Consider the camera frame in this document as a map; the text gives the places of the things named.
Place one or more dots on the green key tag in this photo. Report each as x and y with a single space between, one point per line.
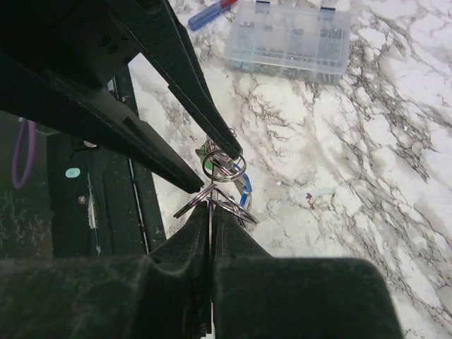
210 154

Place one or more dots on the clear plastic screw box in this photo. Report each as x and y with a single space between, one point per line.
298 43

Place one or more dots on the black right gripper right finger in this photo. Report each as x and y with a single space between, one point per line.
256 295

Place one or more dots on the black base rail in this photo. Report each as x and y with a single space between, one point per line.
103 203

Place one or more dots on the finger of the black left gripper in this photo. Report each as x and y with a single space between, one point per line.
165 43

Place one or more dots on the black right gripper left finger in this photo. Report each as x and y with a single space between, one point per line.
164 294

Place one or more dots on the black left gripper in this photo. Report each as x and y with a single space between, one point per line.
57 58

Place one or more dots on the blue red screwdriver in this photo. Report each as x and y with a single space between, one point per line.
209 14

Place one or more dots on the blue tag with ring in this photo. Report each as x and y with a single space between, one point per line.
233 172

